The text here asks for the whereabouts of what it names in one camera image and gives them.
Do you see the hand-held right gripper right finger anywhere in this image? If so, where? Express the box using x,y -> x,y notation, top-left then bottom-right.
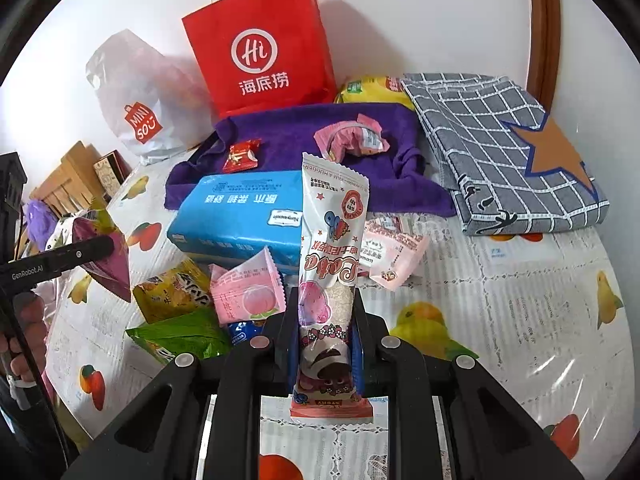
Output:
350,287 -> 586,480

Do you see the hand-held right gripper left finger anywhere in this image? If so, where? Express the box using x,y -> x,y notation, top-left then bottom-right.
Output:
60,284 -> 302,480

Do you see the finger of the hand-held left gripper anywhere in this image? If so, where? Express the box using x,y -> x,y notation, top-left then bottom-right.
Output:
47,236 -> 122,275

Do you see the magenta triangular snack packet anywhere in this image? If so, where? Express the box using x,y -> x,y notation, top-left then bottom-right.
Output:
70,209 -> 132,304

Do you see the yellow snack packet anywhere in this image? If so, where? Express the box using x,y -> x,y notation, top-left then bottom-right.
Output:
132,257 -> 213,325

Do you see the green snack packet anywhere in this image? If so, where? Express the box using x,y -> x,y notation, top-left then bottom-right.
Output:
125,307 -> 232,365

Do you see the pale pink snack packet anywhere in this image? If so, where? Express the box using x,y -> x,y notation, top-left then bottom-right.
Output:
357,220 -> 431,292

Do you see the tall white pink snack packet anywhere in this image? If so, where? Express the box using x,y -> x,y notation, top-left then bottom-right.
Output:
290,152 -> 375,423

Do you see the person's left hand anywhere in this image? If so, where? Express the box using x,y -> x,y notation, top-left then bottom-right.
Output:
0,291 -> 49,387

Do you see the purple fuzzy object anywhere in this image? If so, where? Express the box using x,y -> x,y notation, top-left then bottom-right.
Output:
25,200 -> 58,246

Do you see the small blue packet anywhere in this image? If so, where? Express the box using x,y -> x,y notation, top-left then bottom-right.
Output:
227,319 -> 271,348

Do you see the pink peach print packet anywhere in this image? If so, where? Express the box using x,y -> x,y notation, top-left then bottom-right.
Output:
209,247 -> 287,327

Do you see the wooden box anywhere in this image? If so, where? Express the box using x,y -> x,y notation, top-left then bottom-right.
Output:
30,141 -> 108,216

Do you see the patterned brown box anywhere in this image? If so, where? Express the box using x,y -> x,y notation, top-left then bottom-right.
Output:
92,150 -> 133,196

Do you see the blue tissue pack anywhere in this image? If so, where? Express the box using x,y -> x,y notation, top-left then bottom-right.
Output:
166,171 -> 306,276

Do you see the fruit printed tablecloth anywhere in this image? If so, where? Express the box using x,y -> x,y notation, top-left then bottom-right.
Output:
42,150 -> 631,480

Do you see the white plastic bag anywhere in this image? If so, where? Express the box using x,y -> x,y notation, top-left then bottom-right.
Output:
85,29 -> 216,166

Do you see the small red candy packet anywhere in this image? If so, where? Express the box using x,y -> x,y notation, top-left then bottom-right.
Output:
222,139 -> 263,173

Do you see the purple cloth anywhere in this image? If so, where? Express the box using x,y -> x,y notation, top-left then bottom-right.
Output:
164,102 -> 457,218

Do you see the crumpled pink snack packet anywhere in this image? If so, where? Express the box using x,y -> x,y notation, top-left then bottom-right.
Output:
313,114 -> 390,162

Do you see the grey checked star cloth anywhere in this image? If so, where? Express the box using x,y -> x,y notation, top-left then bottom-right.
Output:
400,72 -> 611,237

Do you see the yellow chips bag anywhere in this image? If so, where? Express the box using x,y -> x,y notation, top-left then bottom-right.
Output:
334,75 -> 416,111

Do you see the red paper bag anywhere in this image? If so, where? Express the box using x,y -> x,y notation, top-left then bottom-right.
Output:
181,0 -> 337,120

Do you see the brown wooden frame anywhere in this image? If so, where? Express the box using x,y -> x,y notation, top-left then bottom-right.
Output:
524,0 -> 561,111

